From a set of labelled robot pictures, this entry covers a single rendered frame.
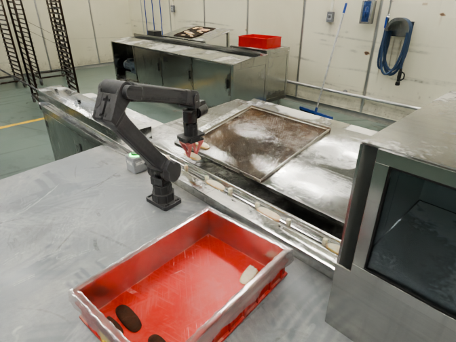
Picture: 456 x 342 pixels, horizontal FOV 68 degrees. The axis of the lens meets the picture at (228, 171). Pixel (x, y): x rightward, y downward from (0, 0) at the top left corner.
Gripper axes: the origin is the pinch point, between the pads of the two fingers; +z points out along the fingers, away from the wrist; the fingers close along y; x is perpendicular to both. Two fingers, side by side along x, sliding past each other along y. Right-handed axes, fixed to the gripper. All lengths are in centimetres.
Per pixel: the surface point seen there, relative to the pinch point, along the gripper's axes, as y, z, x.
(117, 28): -333, 22, -700
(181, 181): 9.7, 7.7, 4.3
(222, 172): -12.2, 11.7, 5.2
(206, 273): 34, 10, 48
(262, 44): -288, 7, -211
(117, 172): 21.8, 11.3, -28.4
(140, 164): 13.6, 7.5, -20.5
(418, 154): 21, -37, 89
